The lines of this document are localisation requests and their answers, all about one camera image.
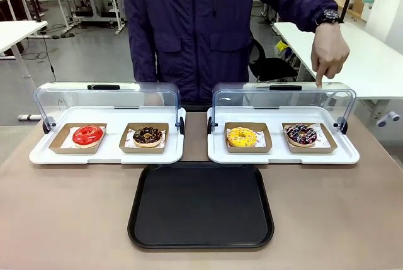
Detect black wristwatch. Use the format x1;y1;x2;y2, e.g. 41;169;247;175
314;9;344;26

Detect person's torso purple jacket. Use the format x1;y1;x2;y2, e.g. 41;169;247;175
118;0;315;107

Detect clear display case lid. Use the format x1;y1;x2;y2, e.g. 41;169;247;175
207;81;358;135
33;81;186;135

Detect black floor cable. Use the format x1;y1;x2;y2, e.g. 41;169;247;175
21;23;69;82

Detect red glazed donut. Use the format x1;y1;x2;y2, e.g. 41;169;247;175
72;125;105;149

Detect dark donut colourful sprinkles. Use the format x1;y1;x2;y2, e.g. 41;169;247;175
284;123;318;149

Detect yellow glazed donut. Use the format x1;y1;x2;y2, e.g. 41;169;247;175
227;127;258;149

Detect black plastic serving tray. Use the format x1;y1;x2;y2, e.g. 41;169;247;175
127;162;275;250

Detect chocolate donut with nuts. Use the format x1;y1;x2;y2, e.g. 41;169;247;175
132;126;164;149

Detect black office chair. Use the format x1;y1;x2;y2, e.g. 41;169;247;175
249;37;298;82

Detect white display case base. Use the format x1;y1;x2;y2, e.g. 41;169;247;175
28;106;186;166
207;106;361;166

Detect person's left hand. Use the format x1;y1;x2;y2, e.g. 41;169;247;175
310;23;351;90

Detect brown cardboard food tray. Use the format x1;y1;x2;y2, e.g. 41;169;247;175
48;122;108;155
224;121;273;154
281;121;338;154
118;122;170;154

